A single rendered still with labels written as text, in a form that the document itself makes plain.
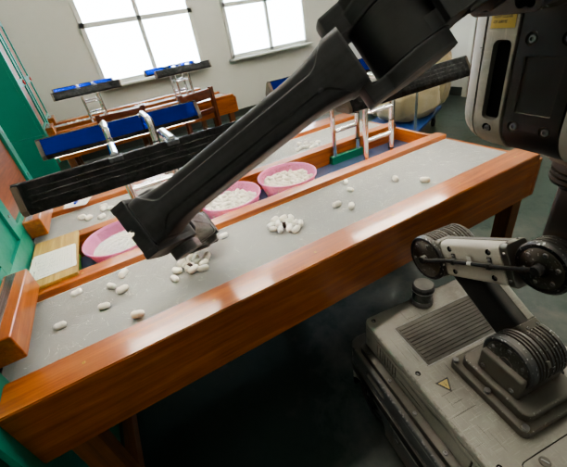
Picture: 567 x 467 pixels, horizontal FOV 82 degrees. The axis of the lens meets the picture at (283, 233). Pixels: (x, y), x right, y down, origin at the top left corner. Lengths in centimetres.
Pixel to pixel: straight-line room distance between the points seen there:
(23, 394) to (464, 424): 99
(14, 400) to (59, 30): 536
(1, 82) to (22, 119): 29
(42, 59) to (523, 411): 592
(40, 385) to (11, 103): 292
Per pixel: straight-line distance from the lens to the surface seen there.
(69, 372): 91
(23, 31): 594
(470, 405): 103
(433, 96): 411
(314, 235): 107
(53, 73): 592
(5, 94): 360
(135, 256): 119
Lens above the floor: 133
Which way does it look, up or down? 32 degrees down
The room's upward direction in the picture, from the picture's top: 10 degrees counter-clockwise
